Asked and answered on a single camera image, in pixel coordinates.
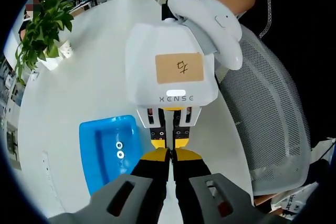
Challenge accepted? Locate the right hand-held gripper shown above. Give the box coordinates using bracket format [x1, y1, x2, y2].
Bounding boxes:
[124, 0, 244, 111]

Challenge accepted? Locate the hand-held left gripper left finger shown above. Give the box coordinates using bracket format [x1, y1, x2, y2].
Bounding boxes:
[48, 148, 171, 224]

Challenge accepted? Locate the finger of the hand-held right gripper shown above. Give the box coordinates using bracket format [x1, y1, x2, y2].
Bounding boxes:
[171, 106, 202, 149]
[136, 106, 169, 150]

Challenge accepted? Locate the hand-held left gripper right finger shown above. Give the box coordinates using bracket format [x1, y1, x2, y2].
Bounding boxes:
[172, 148, 286, 224]

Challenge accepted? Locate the blue plastic container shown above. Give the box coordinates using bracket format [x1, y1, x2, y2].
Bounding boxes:
[79, 114, 144, 196]

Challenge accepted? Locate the white table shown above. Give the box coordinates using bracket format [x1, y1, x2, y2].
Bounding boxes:
[16, 0, 256, 220]

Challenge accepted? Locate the white printed bag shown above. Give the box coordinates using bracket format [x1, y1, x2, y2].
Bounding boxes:
[269, 181, 320, 212]

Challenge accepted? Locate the grey mesh office chair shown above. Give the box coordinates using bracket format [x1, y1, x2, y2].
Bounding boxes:
[214, 24, 312, 197]

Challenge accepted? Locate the green potted plant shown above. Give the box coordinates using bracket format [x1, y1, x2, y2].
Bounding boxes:
[14, 0, 76, 86]

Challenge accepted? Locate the person's body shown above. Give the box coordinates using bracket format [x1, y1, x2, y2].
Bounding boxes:
[237, 0, 336, 146]

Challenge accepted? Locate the white braided cable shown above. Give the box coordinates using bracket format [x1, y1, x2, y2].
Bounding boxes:
[257, 0, 272, 39]

